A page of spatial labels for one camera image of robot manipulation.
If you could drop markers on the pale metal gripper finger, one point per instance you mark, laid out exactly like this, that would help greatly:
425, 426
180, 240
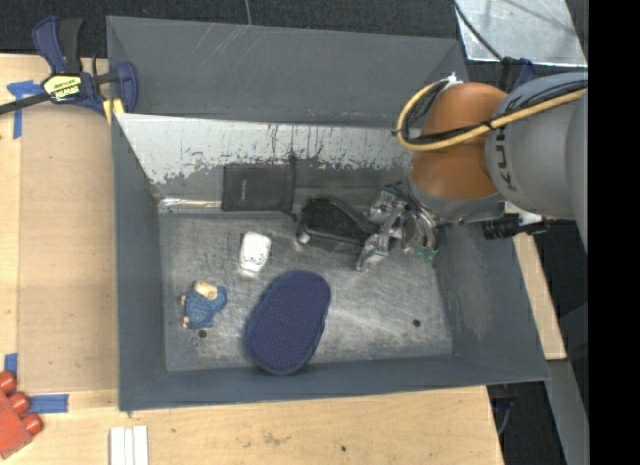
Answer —
375, 249
385, 207

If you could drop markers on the black hard case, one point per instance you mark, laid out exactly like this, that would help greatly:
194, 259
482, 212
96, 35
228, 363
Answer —
332, 225

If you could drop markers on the grey metal bin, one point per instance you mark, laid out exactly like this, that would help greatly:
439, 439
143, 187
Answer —
380, 313

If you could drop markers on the blue oval slipper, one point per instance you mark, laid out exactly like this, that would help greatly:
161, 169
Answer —
289, 322

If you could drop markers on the small white box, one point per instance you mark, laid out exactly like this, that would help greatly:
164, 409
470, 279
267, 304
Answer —
255, 252

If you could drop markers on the black cloth pouch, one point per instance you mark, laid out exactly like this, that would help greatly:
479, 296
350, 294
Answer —
257, 188

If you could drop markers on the blue toy doll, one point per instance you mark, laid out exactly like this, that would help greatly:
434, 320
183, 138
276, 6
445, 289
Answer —
202, 305

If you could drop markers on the black cylinder on white bracket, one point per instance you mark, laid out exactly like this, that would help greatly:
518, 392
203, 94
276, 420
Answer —
505, 227

